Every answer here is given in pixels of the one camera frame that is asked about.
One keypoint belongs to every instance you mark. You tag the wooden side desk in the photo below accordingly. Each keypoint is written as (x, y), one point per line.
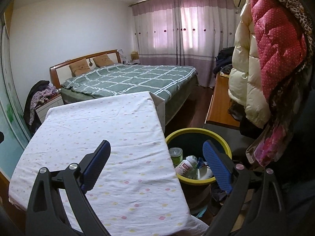
(218, 112)

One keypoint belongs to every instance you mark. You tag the pink white curtain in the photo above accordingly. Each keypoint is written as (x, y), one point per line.
(184, 32)

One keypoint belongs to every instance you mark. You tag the white paper cup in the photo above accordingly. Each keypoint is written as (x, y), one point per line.
(204, 173)

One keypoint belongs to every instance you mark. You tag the green checked duvet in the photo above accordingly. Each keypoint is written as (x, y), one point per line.
(163, 81)

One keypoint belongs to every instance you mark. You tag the red dotted padded jacket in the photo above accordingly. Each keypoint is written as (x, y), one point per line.
(280, 42)

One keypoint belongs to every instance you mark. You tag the white bedside cabinet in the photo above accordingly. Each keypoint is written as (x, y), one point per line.
(42, 109)

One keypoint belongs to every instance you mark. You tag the white pink yogurt bottle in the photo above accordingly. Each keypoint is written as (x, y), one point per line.
(188, 167)

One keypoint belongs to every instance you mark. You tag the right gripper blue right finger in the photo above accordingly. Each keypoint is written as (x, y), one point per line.
(253, 206)

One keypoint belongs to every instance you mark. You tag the sliding wardrobe door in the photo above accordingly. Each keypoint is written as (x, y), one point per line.
(11, 105)

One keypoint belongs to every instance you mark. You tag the dark clothes on chair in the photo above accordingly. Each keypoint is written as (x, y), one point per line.
(224, 58)

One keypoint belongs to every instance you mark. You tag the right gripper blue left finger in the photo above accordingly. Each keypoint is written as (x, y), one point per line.
(45, 212)

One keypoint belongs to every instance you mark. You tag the left brown pillow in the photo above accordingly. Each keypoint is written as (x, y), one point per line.
(80, 67)

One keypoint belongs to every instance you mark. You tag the yellow rimmed trash bin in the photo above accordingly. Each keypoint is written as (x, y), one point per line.
(191, 141)

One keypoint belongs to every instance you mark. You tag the right brown pillow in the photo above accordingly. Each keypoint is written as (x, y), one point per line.
(102, 61)

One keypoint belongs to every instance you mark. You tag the green can in bin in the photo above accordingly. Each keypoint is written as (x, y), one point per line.
(176, 155)

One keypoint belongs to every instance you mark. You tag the brown pillow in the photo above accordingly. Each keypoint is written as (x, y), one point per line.
(80, 67)
(102, 61)

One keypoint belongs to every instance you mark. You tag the cream puffer jacket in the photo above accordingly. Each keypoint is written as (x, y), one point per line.
(245, 84)

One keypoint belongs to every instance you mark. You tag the pile of clothes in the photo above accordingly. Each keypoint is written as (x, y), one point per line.
(41, 90)

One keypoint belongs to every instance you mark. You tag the pink floral garment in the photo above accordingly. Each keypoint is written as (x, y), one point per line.
(268, 146)

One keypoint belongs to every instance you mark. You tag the leopard print scarf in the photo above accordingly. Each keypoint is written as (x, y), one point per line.
(300, 12)

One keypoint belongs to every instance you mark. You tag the wooden bed headboard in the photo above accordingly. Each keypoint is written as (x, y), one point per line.
(63, 71)

